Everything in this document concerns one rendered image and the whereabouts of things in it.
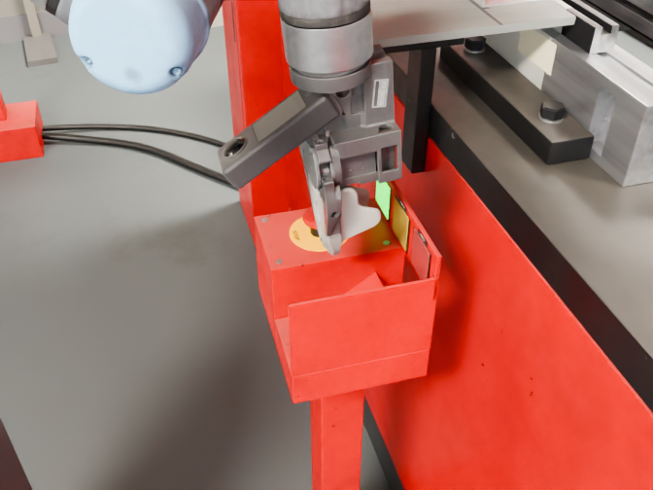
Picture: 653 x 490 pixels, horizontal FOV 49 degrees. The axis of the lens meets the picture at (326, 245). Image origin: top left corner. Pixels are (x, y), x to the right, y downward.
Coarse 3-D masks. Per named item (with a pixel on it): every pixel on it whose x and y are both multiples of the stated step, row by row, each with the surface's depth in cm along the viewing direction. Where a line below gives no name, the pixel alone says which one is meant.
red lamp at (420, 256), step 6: (414, 228) 77; (414, 234) 77; (414, 240) 77; (420, 240) 75; (414, 246) 78; (420, 246) 76; (414, 252) 78; (420, 252) 76; (426, 252) 74; (414, 258) 78; (420, 258) 76; (426, 258) 75; (414, 264) 79; (420, 264) 77; (426, 264) 75; (420, 270) 77; (426, 270) 75; (420, 276) 77; (426, 276) 76
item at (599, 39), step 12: (564, 0) 86; (576, 0) 84; (576, 12) 81; (588, 12) 82; (576, 24) 81; (588, 24) 79; (600, 24) 80; (612, 24) 78; (576, 36) 81; (588, 36) 79; (600, 36) 78; (612, 36) 79; (588, 48) 79; (600, 48) 79; (612, 48) 80
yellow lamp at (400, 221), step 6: (396, 204) 81; (396, 210) 82; (402, 210) 80; (396, 216) 82; (402, 216) 80; (396, 222) 82; (402, 222) 80; (396, 228) 83; (402, 228) 81; (396, 234) 83; (402, 234) 81; (402, 240) 81; (402, 246) 82
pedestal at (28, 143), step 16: (0, 96) 240; (0, 112) 241; (16, 112) 248; (32, 112) 248; (0, 128) 239; (16, 128) 239; (32, 128) 240; (0, 144) 240; (16, 144) 242; (32, 144) 244; (0, 160) 244
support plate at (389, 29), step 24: (384, 0) 84; (408, 0) 84; (432, 0) 84; (456, 0) 84; (384, 24) 78; (408, 24) 78; (432, 24) 78; (456, 24) 78; (480, 24) 78; (504, 24) 78; (528, 24) 79; (552, 24) 80
